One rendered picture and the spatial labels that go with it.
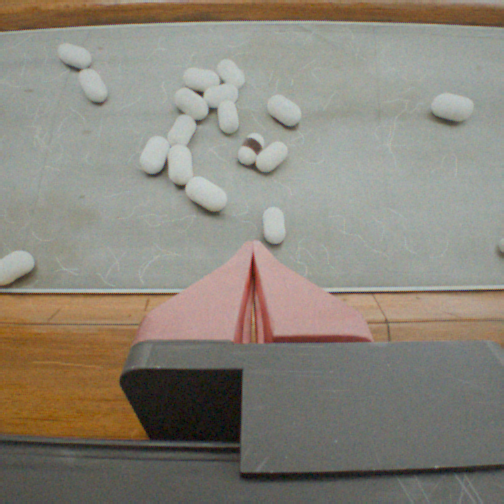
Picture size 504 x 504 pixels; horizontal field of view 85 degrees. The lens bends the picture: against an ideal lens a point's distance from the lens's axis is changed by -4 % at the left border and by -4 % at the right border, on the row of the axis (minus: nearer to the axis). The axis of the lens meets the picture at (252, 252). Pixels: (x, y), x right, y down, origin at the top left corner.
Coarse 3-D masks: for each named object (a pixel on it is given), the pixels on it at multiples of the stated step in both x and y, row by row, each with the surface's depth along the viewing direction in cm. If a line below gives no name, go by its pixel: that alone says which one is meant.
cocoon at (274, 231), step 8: (272, 208) 24; (264, 216) 24; (272, 216) 23; (280, 216) 24; (264, 224) 24; (272, 224) 23; (280, 224) 23; (264, 232) 24; (272, 232) 23; (280, 232) 23; (272, 240) 23; (280, 240) 24
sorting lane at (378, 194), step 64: (0, 64) 30; (64, 64) 30; (128, 64) 30; (192, 64) 30; (256, 64) 30; (320, 64) 30; (384, 64) 30; (448, 64) 30; (0, 128) 28; (64, 128) 28; (128, 128) 28; (256, 128) 28; (320, 128) 28; (384, 128) 28; (448, 128) 28; (0, 192) 26; (64, 192) 26; (128, 192) 26; (256, 192) 26; (320, 192) 26; (384, 192) 26; (448, 192) 26; (0, 256) 25; (64, 256) 25; (128, 256) 25; (192, 256) 25; (320, 256) 24; (384, 256) 24; (448, 256) 24
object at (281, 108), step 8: (280, 96) 26; (272, 104) 26; (280, 104) 26; (288, 104) 26; (272, 112) 27; (280, 112) 26; (288, 112) 26; (296, 112) 26; (280, 120) 27; (288, 120) 26; (296, 120) 26
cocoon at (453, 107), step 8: (440, 96) 26; (448, 96) 26; (456, 96) 26; (432, 104) 27; (440, 104) 26; (448, 104) 26; (456, 104) 26; (464, 104) 26; (472, 104) 26; (440, 112) 27; (448, 112) 26; (456, 112) 26; (464, 112) 26; (456, 120) 27
